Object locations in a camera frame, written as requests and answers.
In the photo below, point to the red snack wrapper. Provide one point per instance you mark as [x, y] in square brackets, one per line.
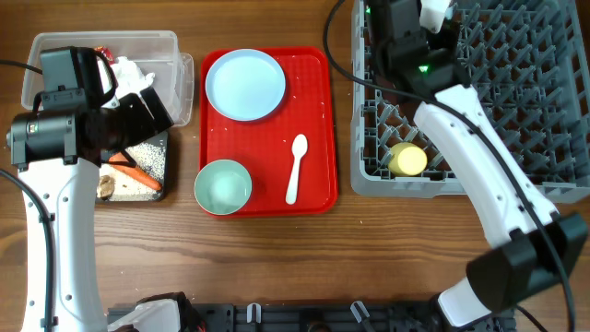
[106, 53]

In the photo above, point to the yellow plastic cup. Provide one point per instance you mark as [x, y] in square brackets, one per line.
[407, 159]

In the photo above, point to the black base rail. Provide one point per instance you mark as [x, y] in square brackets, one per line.
[397, 317]

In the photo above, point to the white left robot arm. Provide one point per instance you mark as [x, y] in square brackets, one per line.
[57, 149]

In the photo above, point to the clear plastic bin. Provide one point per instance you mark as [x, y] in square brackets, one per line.
[153, 51]

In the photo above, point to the large light blue plate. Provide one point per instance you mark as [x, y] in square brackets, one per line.
[245, 85]

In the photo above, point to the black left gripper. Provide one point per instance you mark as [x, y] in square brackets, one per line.
[144, 125]

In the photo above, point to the orange carrot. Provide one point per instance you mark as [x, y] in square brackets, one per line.
[122, 164]

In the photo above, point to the brown food scrap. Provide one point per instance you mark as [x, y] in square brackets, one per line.
[106, 187]

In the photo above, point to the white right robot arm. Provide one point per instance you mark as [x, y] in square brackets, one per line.
[532, 246]

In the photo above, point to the grey dishwasher rack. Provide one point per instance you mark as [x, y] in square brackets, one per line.
[528, 65]

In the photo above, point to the white rice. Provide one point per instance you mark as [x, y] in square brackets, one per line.
[147, 157]

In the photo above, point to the white plastic spoon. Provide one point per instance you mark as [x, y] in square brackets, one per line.
[299, 149]

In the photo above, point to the black tray bin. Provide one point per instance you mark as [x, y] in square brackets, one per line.
[156, 166]

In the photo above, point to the white tissue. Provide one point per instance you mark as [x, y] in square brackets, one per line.
[130, 78]

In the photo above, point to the red serving tray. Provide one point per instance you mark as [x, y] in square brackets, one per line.
[264, 147]

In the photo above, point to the green bowl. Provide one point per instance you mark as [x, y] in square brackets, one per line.
[223, 187]

